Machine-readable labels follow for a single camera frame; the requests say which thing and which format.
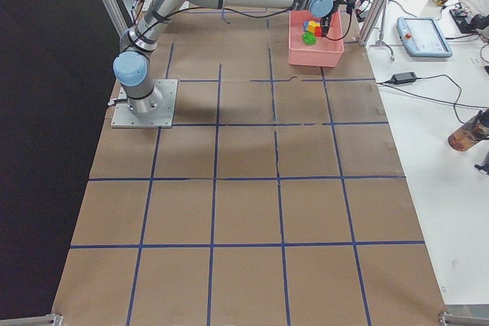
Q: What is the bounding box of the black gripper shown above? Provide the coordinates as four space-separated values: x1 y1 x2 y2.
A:
321 0 342 37

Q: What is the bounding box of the yellow toy block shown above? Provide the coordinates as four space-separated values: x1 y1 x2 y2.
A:
308 21 321 35

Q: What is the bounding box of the green toy block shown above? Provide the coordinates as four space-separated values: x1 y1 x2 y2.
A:
301 31 316 45

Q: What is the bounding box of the pink plastic box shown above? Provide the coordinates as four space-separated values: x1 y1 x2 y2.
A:
288 11 345 67

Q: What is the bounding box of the blue teach pendant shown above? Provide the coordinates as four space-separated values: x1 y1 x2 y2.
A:
396 17 452 59

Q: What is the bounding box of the black power adapter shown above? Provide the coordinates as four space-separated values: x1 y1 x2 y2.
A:
391 72 418 85

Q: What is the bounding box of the brown paper table cover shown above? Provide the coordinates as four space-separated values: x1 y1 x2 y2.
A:
53 10 444 325

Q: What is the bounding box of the amber drink bottle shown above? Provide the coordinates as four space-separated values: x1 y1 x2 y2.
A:
447 109 488 151

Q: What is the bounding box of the aluminium frame post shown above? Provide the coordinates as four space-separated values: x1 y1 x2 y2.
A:
357 0 407 47

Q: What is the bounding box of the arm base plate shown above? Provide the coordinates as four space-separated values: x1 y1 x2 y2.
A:
111 79 178 128

